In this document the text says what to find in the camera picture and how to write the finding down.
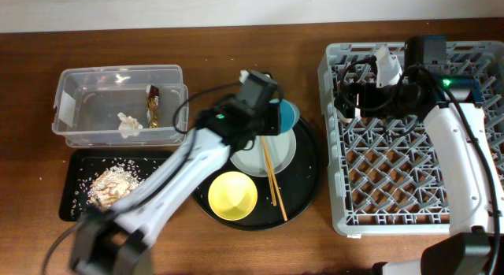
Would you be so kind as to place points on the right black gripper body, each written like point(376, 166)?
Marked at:
point(388, 102)

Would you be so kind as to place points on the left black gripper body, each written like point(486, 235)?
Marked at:
point(261, 123)

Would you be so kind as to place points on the blue cup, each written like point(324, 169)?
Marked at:
point(288, 114)

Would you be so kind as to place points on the yellow bowl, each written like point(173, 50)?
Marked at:
point(232, 196)

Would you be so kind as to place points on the gold brown snack wrapper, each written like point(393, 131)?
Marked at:
point(152, 104)

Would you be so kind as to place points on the white tissue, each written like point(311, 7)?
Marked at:
point(129, 126)

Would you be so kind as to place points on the food scraps pile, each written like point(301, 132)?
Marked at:
point(100, 182)

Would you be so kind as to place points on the pink cup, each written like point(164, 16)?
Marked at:
point(346, 115)

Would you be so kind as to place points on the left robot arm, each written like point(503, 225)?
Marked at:
point(119, 241)

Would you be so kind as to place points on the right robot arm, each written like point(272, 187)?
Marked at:
point(451, 107)

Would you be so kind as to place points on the grey dishwasher rack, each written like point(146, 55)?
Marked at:
point(383, 176)

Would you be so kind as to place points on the wooden chopstick left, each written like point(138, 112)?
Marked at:
point(268, 169)

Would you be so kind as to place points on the wooden chopstick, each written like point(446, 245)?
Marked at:
point(268, 169)
point(279, 200)

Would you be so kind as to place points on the grey round plate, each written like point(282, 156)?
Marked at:
point(281, 151)

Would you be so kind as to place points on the wooden chopstick right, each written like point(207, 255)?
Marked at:
point(279, 200)

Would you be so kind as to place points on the round black serving tray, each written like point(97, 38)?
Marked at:
point(298, 184)

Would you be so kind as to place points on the clear plastic storage bin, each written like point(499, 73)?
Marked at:
point(88, 100)

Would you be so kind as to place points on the black rectangular tray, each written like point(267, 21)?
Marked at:
point(78, 156)

